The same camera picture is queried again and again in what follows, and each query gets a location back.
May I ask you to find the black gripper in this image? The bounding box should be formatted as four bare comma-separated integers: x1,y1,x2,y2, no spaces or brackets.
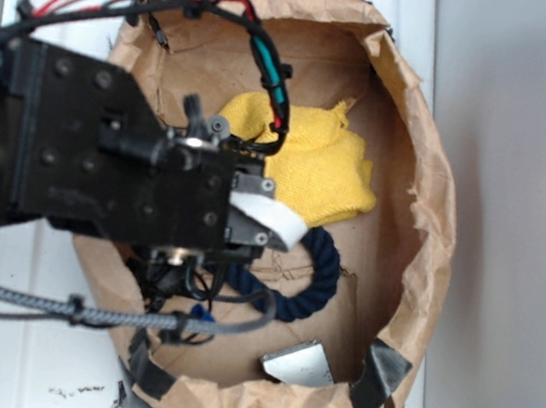
0,38,308,264

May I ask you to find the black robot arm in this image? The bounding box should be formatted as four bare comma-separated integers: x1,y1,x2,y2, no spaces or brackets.
0,36,307,265

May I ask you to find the yellow microfiber cloth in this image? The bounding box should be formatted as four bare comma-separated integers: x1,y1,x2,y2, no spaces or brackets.
206,81,391,236

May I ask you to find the silver metal block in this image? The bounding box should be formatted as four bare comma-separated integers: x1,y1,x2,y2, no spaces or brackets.
261,339,334,388

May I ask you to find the brown paper bag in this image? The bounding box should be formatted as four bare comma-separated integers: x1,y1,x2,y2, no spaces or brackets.
49,0,489,408

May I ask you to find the dark navy rope loop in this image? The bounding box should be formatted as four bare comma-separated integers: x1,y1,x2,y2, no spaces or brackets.
198,211,346,329

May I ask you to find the grey braided cable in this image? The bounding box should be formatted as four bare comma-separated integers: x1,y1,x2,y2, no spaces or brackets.
0,252,280,354

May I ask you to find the red black wire bundle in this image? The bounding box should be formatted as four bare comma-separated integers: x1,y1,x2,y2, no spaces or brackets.
0,0,306,160

